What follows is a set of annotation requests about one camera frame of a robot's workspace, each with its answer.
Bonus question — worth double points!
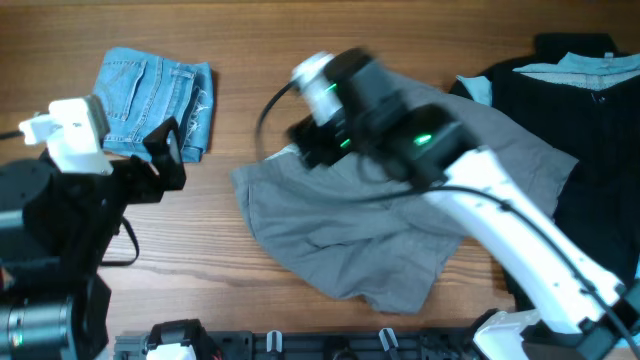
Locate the grey shorts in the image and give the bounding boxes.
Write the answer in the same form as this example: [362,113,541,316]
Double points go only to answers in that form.
[231,74,576,314]

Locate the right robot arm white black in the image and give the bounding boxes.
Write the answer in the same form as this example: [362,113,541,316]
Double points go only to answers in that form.
[289,48,639,359]

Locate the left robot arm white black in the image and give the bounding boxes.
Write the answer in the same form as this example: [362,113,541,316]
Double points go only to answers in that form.
[1,118,186,359]

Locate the folded blue denim shorts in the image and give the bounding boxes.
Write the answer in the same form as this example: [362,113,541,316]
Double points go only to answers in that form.
[93,47,215,163]

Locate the black garment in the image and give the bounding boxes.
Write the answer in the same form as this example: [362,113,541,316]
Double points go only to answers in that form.
[478,33,639,287]

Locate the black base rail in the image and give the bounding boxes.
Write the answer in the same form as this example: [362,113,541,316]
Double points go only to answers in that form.
[113,320,485,360]

